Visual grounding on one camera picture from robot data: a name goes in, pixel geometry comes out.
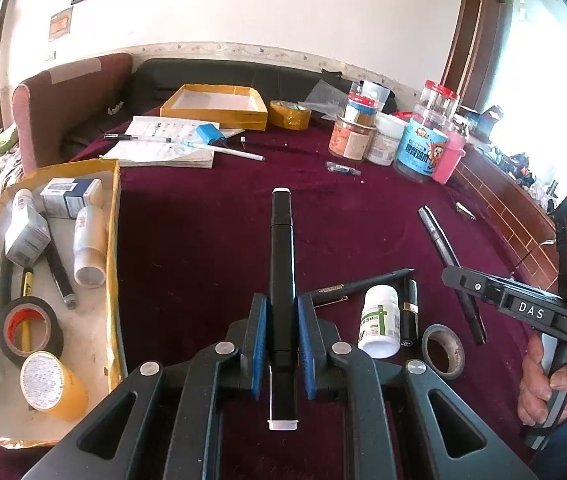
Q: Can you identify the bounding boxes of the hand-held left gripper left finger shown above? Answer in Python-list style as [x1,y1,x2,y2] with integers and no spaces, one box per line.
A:
[24,296,268,480]

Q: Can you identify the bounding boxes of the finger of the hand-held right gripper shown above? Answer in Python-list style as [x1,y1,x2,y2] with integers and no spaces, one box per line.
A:
[442,265,567,345]

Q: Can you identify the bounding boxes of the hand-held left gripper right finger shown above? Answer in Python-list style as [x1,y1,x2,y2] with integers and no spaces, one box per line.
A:
[297,295,539,480]

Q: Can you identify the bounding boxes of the black marker white caps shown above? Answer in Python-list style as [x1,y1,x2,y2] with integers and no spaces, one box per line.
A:
[268,187,299,432]

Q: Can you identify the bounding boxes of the large yellow-edged cardboard tray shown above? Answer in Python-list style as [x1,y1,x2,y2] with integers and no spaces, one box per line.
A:
[0,159,125,449]

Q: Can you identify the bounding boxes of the black marker grey-blue caps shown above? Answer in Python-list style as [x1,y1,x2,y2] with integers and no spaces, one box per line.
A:
[42,212,78,309]

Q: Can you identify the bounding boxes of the person's right hand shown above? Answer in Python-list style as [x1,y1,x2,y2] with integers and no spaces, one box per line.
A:
[518,332,567,426]

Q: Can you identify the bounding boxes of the long black pen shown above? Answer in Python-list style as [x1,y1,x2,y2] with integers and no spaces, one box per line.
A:
[418,206,487,345]

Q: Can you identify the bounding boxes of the white medicine bottle green label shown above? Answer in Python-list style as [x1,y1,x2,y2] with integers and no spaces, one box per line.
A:
[358,284,401,360]

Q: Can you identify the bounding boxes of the brick pattern side ledge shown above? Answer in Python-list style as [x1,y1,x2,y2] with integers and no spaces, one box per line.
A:
[450,142,560,282]

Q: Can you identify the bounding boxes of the black pen white label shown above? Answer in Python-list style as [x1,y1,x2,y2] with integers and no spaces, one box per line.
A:
[308,268,413,307]

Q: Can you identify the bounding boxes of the black and gold lipstick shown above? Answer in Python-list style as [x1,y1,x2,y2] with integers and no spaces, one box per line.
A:
[402,278,419,349]

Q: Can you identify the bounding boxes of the dark tape roll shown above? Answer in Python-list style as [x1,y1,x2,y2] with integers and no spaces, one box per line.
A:
[421,323,466,380]

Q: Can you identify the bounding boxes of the dark clutter pile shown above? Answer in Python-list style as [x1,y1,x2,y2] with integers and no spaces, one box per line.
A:
[477,105,560,207]

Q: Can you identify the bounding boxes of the pink plastic bottle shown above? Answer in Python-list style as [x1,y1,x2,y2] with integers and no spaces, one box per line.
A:
[432,115,467,185]

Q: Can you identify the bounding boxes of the blue cartoon print bucket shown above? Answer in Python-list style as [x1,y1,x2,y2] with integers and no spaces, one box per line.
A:
[394,119,449,184]

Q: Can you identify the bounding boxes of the white plastic jar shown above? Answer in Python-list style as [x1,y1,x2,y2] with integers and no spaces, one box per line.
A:
[365,112,409,166]

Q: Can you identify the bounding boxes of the clear jar red lid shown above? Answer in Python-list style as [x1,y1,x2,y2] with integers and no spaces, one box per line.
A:
[414,79,459,131]

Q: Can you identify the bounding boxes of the plain white plastic bottle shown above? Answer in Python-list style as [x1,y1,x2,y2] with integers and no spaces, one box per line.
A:
[73,205,110,289]

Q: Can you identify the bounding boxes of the yellow cylinder printed label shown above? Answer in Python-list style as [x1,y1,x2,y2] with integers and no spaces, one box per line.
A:
[19,351,90,422]

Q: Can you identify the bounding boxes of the black tape roll red core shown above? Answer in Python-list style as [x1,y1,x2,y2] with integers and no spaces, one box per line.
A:
[0,297,65,369]

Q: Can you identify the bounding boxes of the brown label jar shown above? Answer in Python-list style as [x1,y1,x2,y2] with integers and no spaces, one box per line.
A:
[328,114,377,162]

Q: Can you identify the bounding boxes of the open paper notebook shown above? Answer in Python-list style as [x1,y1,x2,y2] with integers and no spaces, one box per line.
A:
[100,115,222,169]

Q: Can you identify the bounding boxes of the blue eraser box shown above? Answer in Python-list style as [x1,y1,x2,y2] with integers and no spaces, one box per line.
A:
[194,123,225,146]

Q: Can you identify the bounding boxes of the yellow tape roll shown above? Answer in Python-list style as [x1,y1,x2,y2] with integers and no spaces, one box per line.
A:
[268,100,312,131]

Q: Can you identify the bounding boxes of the small clear plastic container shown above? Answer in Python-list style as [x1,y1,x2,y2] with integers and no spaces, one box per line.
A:
[360,79,392,104]

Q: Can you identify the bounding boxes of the yellow pen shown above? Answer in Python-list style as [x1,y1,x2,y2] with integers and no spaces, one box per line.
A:
[20,267,35,352]

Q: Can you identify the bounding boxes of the small yellow-edged cardboard tray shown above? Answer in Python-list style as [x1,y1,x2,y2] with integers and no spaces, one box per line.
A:
[160,84,269,132]

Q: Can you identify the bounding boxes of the white and blue medicine box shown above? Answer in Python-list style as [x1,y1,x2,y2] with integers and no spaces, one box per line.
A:
[40,178,103,220]

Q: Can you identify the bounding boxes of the black ballpoint pen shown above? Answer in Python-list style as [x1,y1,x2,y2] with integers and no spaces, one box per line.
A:
[103,133,172,144]

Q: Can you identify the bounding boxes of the clear plastic bag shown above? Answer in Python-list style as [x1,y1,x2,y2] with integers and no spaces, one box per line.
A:
[303,78,360,121]

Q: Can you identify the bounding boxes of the small white box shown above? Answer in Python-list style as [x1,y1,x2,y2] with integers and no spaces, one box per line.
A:
[4,189,52,267]

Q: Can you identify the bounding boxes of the dark sofa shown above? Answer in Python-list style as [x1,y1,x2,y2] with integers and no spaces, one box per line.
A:
[128,57,400,117]

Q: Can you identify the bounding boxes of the maroon armchair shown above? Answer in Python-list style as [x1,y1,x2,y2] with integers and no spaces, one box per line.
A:
[12,52,135,177]

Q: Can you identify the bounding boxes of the wooden window frame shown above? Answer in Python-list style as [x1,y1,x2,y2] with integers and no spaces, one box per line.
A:
[442,0,519,113]

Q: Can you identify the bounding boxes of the small wall plaque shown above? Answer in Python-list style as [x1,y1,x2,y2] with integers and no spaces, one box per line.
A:
[47,6,75,42]

